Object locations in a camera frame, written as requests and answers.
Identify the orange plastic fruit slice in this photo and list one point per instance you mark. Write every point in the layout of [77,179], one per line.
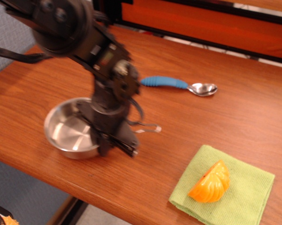
[212,185]

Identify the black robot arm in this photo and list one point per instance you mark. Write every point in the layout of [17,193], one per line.
[67,28]

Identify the orange object at corner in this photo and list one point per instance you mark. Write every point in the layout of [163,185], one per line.
[8,220]

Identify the silver steel pan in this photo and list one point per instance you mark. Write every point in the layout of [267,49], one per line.
[71,135]

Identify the green folded cloth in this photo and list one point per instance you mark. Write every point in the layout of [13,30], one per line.
[242,204]

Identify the wooden table leg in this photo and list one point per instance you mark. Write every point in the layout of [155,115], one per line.
[69,213]

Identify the orange panel black frame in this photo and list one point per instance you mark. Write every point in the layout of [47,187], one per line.
[247,27]

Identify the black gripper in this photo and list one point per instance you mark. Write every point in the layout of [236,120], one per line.
[109,127]

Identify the blue handled metal spoon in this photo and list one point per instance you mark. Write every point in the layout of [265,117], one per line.
[199,89]

